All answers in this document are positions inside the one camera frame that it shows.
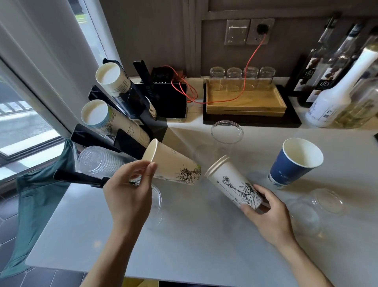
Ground stack of clear plastic cups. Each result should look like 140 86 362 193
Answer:
77 146 136 179

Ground red cable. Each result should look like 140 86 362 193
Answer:
161 33 271 105

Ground grey wall outlet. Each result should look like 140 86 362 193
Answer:
246 18 276 45

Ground white plastic bottle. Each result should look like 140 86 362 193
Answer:
305 44 378 128

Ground black box device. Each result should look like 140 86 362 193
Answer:
156 82 188 120

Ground person's right hand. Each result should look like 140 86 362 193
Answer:
240 184 296 248

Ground clear glass bottle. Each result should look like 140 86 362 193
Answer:
333 75 378 129

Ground green cloth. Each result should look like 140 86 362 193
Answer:
0 138 78 279

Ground small black digital timer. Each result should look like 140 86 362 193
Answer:
150 66 175 86

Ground black cup dispenser rack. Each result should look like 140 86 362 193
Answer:
53 58 169 188

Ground wooden tray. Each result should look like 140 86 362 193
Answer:
206 79 287 116

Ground black tray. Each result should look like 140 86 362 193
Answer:
202 83 302 128

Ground stack of cream paper cups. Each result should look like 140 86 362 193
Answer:
81 100 151 148

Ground dark labelled syrup bottle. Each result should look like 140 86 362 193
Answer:
294 16 339 93
298 23 364 107

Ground clear glass tumbler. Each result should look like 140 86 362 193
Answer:
243 66 260 91
226 67 243 92
258 66 277 91
209 66 226 91

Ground person's left hand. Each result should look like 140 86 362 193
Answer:
103 160 158 229

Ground grey wall switch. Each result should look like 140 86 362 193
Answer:
224 19 251 46

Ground clear plastic cup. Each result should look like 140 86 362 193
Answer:
147 183 164 229
193 120 244 167
286 188 346 238

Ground person's right forearm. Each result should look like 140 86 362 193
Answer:
273 236 335 287

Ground stack of blue-printed paper cups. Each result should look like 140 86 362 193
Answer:
95 62 158 121

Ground person's left forearm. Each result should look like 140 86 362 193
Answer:
80 222 148 287

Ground blue paper cup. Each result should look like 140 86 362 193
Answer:
268 138 324 190

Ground white paper cup statue print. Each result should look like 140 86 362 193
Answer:
204 155 271 211

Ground cream paper cup statue print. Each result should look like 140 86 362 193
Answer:
141 138 202 185

